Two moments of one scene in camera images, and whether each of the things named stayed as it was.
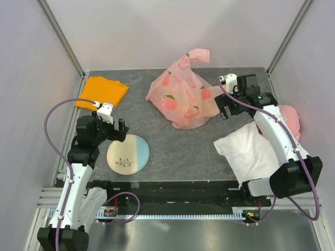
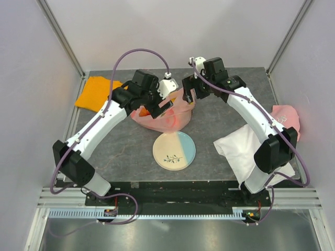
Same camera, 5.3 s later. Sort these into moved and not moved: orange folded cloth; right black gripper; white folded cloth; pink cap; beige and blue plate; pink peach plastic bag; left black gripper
Moved: left black gripper; beige and blue plate; pink peach plastic bag; right black gripper
Not moved: white folded cloth; pink cap; orange folded cloth
